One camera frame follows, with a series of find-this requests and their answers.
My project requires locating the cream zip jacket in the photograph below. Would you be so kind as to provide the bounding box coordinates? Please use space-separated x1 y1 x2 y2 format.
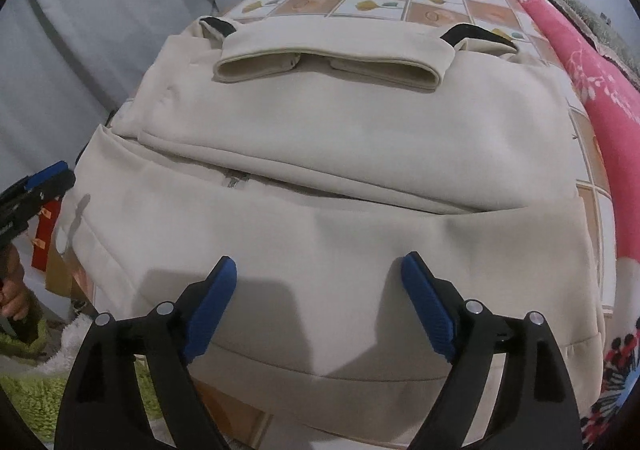
52 15 609 448

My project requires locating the person's left hand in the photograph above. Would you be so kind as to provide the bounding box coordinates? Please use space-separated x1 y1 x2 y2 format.
1 244 32 321

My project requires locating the red gift bag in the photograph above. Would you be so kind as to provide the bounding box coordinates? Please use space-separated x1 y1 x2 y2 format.
32 198 62 271

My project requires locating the brown paper bag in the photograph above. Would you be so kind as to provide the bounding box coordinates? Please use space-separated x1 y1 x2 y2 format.
44 244 94 303

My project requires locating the green fuzzy garment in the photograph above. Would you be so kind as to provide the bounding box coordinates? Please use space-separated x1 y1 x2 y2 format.
1 314 174 449

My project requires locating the white curtain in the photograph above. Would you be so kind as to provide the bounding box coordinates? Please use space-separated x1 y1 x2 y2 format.
1 0 215 187

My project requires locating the pink floral blanket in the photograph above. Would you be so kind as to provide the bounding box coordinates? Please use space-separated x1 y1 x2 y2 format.
518 0 639 449

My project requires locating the grey patterned pillow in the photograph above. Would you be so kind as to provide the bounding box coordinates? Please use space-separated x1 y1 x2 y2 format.
548 0 639 88

